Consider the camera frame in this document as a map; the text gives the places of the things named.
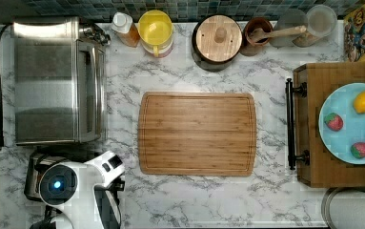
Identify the stainless steel toaster oven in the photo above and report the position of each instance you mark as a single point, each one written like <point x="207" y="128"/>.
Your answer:
<point x="59" y="65"/>

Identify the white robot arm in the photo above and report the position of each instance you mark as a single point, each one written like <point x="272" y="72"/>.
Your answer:
<point x="81" y="191"/>

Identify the white capped bottle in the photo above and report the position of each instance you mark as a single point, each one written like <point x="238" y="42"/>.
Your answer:
<point x="125" y="29"/>

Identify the black tray handle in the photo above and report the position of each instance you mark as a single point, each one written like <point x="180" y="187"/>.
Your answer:
<point x="290" y="90"/>

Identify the bamboo cutting board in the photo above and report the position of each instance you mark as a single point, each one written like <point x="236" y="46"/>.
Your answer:
<point x="197" y="134"/>

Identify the light blue plate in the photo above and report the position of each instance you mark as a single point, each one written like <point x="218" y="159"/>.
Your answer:
<point x="339" y="143"/>

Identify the red toy strawberry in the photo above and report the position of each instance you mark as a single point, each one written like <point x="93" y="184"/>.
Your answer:
<point x="358" y="150"/>
<point x="333" y="121"/>

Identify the brown wooden utensil holder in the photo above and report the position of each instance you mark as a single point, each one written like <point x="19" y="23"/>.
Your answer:
<point x="248" y="47"/>

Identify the white round bin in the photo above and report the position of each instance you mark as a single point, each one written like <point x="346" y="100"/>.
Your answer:
<point x="344" y="208"/>

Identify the clear container with white lid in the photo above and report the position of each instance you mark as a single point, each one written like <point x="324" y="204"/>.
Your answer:
<point x="321" y="22"/>

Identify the wooden spoon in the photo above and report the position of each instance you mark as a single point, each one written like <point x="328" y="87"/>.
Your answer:
<point x="278" y="32"/>

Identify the black pot with wooden lid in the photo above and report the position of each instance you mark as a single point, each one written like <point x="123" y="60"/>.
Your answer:
<point x="216" y="41"/>

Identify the wooden tray box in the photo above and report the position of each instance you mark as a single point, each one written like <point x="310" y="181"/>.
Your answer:
<point x="324" y="170"/>

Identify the yellow plastic mug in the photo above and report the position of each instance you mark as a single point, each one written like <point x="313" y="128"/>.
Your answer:
<point x="156" y="30"/>

